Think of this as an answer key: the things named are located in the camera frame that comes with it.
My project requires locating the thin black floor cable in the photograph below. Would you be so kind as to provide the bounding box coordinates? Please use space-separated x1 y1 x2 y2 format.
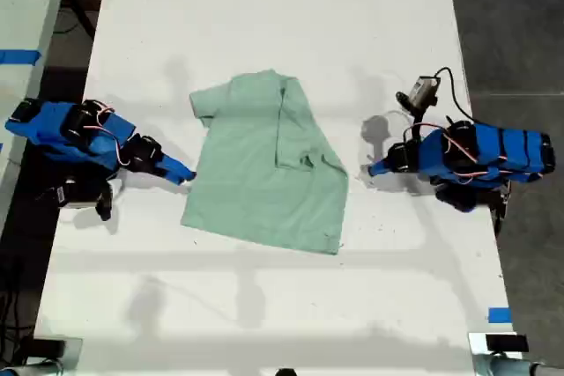
53 4 97 39

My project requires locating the white side table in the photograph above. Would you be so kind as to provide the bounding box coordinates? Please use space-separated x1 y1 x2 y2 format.
0 0 74 230

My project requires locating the black floor cables bundle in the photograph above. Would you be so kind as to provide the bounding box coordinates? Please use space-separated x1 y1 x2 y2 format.
0 254 37 362

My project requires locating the short blue tape strip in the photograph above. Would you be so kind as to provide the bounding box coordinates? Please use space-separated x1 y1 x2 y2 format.
487 306 514 325

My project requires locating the wide black box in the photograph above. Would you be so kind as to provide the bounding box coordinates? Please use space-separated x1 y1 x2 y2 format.
485 334 530 353

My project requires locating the small black box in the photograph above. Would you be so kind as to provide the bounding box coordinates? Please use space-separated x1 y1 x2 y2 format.
31 337 68 358

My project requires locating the metal pipe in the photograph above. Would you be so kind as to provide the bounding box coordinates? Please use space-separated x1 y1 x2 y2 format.
473 352 564 376
0 358 63 376

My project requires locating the black camera cable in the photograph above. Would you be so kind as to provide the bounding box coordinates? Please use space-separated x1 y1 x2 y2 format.
434 66 477 124

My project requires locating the long blue tape strip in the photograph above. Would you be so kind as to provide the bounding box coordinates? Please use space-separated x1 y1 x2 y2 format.
0 48 42 66

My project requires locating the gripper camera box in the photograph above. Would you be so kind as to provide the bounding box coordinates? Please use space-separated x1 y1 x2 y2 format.
53 176 114 222
395 75 442 113

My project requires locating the pale green T-shirt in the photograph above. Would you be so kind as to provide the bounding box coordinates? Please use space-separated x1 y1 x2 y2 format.
179 68 350 256

